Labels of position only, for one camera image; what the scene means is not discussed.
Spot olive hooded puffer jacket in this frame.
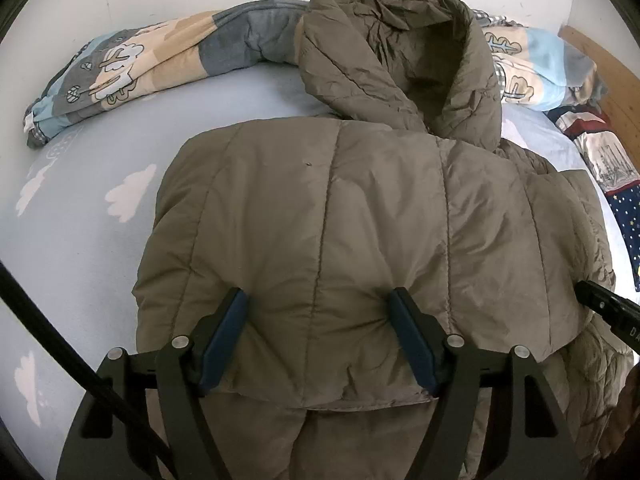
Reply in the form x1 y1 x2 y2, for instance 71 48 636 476
131 0 636 480

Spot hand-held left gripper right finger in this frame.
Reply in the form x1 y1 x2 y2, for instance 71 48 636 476
387 287 585 480

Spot black cable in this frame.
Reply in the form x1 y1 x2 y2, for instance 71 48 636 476
0 262 176 480

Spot wooden headboard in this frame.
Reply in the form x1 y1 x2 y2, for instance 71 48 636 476
557 25 640 161

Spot cartoon patchwork quilt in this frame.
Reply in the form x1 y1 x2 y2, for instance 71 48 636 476
22 0 608 148

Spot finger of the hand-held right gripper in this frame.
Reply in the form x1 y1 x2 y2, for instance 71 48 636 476
574 280 621 322

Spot navy star printed pillow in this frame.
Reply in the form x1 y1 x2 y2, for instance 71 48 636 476
545 105 640 293

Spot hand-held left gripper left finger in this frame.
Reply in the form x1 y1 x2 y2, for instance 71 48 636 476
56 287 251 480

